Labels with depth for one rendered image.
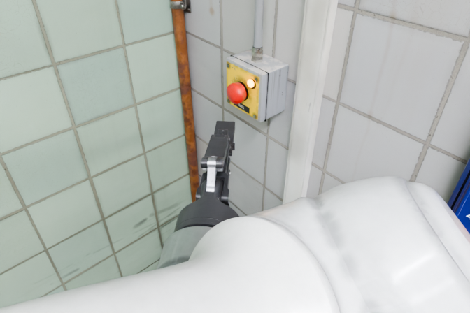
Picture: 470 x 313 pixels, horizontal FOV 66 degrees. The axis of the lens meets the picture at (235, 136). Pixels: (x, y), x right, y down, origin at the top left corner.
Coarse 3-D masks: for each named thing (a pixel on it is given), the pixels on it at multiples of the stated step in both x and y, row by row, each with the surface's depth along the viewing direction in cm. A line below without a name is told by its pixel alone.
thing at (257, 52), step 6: (258, 0) 59; (258, 6) 60; (258, 12) 60; (258, 18) 61; (258, 24) 62; (258, 30) 62; (258, 36) 63; (258, 42) 63; (252, 48) 65; (258, 48) 64; (252, 54) 65; (258, 54) 65; (252, 60) 66; (258, 60) 65
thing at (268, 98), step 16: (240, 64) 65; (256, 64) 65; (272, 64) 65; (240, 80) 66; (256, 80) 62; (272, 80) 64; (256, 96) 64; (272, 96) 66; (256, 112) 66; (272, 112) 68
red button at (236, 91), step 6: (234, 84) 65; (240, 84) 66; (228, 90) 66; (234, 90) 65; (240, 90) 65; (228, 96) 67; (234, 96) 65; (240, 96) 65; (234, 102) 66; (240, 102) 66
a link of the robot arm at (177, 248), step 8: (176, 232) 36; (184, 232) 36; (192, 232) 35; (200, 232) 35; (168, 240) 36; (176, 240) 35; (184, 240) 35; (192, 240) 34; (168, 248) 35; (176, 248) 34; (184, 248) 34; (192, 248) 34; (160, 256) 36; (168, 256) 34; (176, 256) 33; (184, 256) 33; (160, 264) 34; (168, 264) 33
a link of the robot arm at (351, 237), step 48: (336, 192) 19; (384, 192) 17; (432, 192) 17; (240, 240) 17; (288, 240) 16; (336, 240) 17; (384, 240) 15; (432, 240) 15; (96, 288) 13; (144, 288) 13; (192, 288) 14; (240, 288) 14; (288, 288) 15; (336, 288) 15; (384, 288) 15; (432, 288) 14
